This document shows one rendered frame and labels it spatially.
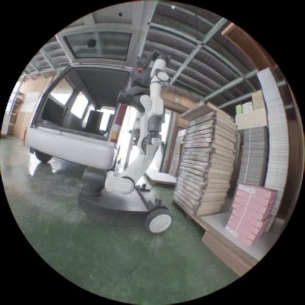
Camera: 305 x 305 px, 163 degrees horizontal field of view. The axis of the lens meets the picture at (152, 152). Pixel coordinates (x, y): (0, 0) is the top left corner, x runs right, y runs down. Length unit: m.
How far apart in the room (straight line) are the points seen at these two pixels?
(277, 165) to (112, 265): 1.32
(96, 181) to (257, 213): 1.08
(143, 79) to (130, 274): 1.21
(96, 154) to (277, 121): 1.80
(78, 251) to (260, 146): 1.54
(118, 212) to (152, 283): 0.46
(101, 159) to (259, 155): 1.56
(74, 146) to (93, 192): 0.56
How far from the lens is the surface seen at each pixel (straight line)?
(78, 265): 0.61
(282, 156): 1.16
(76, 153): 1.19
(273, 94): 1.42
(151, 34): 2.69
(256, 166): 1.20
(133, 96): 0.87
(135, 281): 0.58
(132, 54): 1.69
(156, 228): 0.80
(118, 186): 0.76
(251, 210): 0.83
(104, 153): 1.11
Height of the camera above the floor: 0.53
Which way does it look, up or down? 2 degrees up
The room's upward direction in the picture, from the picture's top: 12 degrees clockwise
